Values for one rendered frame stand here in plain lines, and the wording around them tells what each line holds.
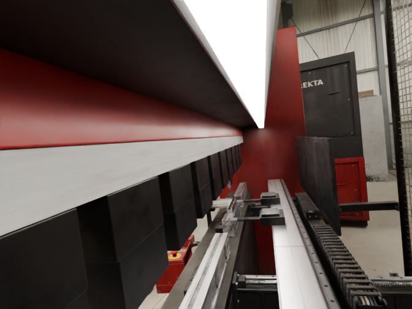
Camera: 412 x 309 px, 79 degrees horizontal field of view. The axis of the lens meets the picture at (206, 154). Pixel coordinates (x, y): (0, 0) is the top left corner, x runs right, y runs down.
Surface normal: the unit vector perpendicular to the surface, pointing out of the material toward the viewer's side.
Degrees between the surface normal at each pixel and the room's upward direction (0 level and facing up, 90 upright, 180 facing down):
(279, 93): 90
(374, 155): 90
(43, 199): 90
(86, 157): 90
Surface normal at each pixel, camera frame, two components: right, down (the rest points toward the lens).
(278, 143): -0.22, 0.07
